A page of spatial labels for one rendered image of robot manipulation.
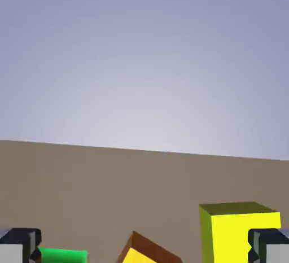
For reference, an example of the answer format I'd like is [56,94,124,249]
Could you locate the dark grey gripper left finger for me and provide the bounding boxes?
[0,227,42,263]

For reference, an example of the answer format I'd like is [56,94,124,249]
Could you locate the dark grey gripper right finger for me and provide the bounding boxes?
[247,227,289,263]

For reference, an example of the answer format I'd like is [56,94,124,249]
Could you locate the small green cube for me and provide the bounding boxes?
[37,247,88,263]

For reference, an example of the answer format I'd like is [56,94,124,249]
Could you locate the large yellow box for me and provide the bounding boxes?
[198,201,282,263]

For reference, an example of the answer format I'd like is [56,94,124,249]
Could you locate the large orange box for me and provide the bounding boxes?
[116,230,183,263]

